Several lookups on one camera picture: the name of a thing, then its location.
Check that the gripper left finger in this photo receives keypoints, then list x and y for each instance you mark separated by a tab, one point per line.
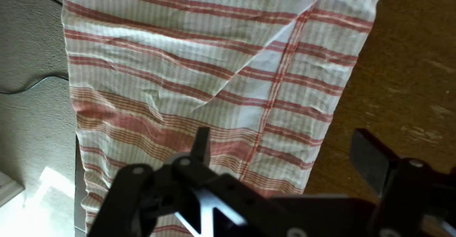
192	180

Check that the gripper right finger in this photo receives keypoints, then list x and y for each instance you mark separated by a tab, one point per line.
399	180

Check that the red striped white tablecloth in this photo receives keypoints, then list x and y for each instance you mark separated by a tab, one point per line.
213	76

